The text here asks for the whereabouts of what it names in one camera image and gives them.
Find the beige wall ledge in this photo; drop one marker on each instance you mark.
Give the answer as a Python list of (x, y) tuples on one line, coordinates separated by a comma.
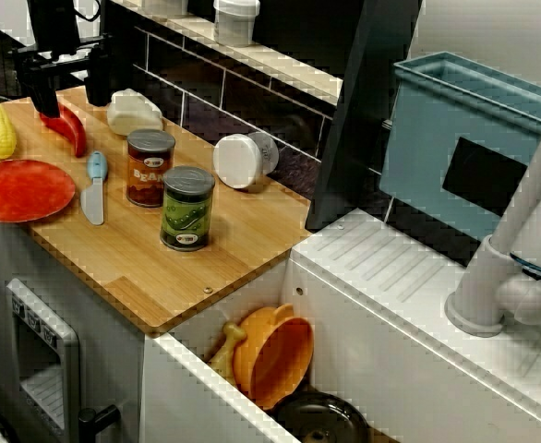
[(270, 60)]

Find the clear container white lid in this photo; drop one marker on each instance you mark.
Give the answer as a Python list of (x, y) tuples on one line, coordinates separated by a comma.
[(236, 23), (166, 5)]

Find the orange plastic bowl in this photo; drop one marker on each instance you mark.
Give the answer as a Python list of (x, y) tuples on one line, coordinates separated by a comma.
[(275, 360)]

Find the yellow toy bone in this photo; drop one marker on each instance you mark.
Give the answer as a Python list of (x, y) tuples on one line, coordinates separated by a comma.
[(226, 353)]

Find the white jar grey lid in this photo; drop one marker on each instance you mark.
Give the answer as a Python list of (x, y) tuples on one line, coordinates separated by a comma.
[(238, 161)]

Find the teal plastic box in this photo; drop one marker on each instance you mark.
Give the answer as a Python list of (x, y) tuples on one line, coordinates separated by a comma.
[(427, 138)]

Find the green toy can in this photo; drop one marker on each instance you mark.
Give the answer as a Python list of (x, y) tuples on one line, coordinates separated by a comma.
[(187, 212)]

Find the white toy sink unit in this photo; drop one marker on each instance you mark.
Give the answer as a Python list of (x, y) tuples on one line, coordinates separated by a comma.
[(390, 346)]

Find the grey toy faucet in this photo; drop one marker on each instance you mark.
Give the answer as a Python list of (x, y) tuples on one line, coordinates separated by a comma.
[(487, 277)]

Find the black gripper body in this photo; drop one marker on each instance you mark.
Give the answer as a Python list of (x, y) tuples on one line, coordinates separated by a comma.
[(63, 53)]

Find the red toy chili pepper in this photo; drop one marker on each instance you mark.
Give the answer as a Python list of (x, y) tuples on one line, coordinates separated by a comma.
[(69, 127)]

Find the red orange plate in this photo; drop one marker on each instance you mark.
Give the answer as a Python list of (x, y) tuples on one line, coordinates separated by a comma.
[(21, 189)]

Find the white plastic bottle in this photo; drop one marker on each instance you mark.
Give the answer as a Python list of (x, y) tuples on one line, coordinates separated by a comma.
[(134, 115)]

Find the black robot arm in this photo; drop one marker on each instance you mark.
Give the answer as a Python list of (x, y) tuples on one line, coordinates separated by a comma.
[(53, 23)]

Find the dark grey cabinet side panel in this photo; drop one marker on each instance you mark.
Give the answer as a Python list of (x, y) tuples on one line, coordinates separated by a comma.
[(358, 115)]

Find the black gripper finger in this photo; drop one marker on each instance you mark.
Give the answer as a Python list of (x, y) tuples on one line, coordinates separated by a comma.
[(44, 90), (99, 74)]

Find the grey toy oven panel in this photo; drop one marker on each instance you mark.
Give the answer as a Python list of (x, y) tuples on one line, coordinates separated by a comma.
[(44, 323)]

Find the black pan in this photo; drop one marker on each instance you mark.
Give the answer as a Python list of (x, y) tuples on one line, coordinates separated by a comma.
[(321, 415)]

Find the brown beans toy can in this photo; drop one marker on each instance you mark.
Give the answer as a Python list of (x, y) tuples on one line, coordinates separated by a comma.
[(143, 175)]

